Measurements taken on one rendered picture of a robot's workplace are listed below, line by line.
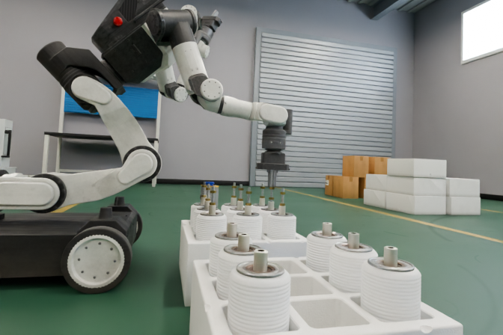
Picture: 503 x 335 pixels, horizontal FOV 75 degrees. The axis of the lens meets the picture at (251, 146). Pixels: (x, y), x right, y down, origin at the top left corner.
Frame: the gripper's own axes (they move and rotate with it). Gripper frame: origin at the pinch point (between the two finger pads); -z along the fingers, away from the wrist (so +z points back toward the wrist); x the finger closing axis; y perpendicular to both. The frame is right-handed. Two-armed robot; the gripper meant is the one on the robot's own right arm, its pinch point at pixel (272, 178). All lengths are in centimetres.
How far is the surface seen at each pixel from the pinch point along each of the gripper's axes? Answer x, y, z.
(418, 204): 181, 171, -26
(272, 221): -2.3, -14.7, -13.5
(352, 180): 183, 316, -11
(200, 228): -25.4, -17.8, -15.5
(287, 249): 1.5, -19.5, -21.1
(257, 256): -17, -70, -9
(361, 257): 5, -60, -12
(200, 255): -25.2, -22.4, -22.3
